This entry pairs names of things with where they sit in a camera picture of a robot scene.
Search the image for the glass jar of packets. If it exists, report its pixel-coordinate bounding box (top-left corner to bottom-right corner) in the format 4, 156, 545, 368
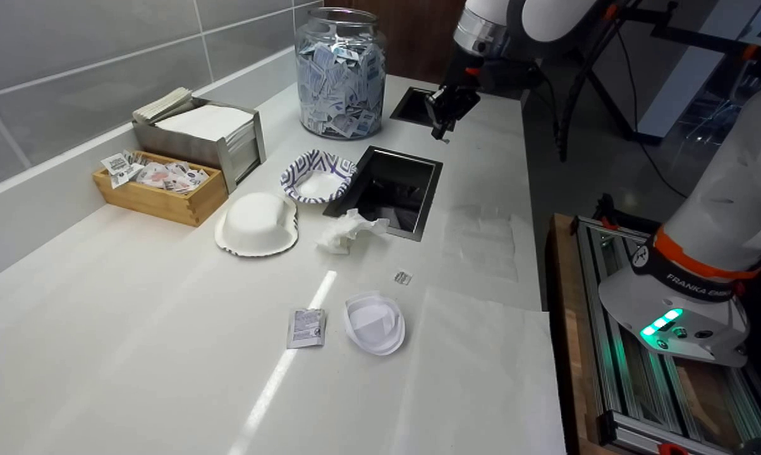
296, 7, 383, 140

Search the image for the metal napkin dispenser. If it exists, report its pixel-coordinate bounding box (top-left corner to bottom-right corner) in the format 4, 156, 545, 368
132, 88, 262, 189

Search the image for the white plastic lid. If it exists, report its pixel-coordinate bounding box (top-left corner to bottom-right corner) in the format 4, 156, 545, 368
344, 294, 406, 356

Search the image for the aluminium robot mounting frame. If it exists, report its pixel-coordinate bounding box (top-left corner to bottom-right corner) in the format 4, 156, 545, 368
572, 217, 761, 455

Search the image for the tiny grey paper scrap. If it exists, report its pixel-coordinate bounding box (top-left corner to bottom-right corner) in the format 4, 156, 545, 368
393, 270, 411, 285

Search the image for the small white paper packet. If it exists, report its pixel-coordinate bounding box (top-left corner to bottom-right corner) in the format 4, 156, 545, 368
286, 309, 329, 348

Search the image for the translucent paper sheet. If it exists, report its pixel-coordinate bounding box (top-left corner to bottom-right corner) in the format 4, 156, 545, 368
444, 176, 517, 280

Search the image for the large white paper sheet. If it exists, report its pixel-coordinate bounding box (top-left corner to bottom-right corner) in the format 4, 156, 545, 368
391, 289, 565, 455

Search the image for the black tripod stand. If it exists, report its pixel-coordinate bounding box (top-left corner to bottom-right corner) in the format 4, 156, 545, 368
556, 0, 761, 160

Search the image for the crumpled white serviette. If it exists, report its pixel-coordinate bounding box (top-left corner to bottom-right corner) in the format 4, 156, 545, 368
319, 209, 388, 252

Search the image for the far square counter opening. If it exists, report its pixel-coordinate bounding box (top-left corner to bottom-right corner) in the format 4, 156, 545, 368
326, 146, 443, 241

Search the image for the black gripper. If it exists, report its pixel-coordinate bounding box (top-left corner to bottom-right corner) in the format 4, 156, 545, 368
425, 76, 479, 140

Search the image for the upturned white paper bowl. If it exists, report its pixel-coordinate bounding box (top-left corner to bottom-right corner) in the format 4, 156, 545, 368
215, 191, 299, 257

